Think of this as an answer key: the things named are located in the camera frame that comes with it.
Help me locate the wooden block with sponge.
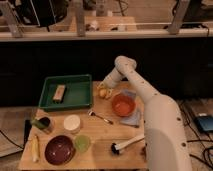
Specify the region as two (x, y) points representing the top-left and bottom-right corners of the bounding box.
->
(53, 85), (66, 102)

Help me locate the light green cup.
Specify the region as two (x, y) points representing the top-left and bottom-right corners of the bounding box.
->
(74, 135), (91, 153)

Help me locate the blue device on floor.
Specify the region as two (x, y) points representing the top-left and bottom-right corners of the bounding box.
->
(195, 116), (213, 132)

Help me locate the blue grey cloth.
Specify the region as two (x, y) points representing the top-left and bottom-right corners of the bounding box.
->
(120, 89), (141, 128)

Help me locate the dark maroon bowl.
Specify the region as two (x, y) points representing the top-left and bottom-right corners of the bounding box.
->
(44, 135), (75, 165)

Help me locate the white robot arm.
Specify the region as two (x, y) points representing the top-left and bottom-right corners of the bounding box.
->
(99, 56), (192, 171)

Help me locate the black white brush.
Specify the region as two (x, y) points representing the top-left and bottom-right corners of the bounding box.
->
(111, 134), (144, 155)

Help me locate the green plastic tray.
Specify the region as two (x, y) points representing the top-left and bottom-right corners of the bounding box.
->
(39, 74), (93, 112)

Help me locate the yellow red apple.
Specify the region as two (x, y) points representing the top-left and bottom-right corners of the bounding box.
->
(99, 89), (107, 98)

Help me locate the black cable on floor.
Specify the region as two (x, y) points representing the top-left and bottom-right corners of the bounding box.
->
(179, 103), (213, 171)

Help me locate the metal frame rail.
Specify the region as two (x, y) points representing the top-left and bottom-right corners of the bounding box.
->
(0, 0), (213, 42)

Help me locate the red orange bowl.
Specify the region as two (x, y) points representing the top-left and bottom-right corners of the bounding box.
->
(111, 94), (136, 117)

